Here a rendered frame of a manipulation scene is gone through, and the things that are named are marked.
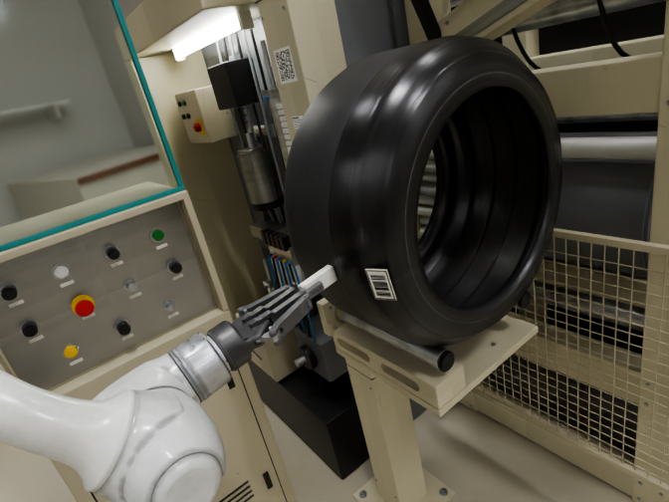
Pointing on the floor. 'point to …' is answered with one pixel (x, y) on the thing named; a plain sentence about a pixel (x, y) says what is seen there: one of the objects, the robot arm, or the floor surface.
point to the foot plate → (437, 491)
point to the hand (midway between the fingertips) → (318, 282)
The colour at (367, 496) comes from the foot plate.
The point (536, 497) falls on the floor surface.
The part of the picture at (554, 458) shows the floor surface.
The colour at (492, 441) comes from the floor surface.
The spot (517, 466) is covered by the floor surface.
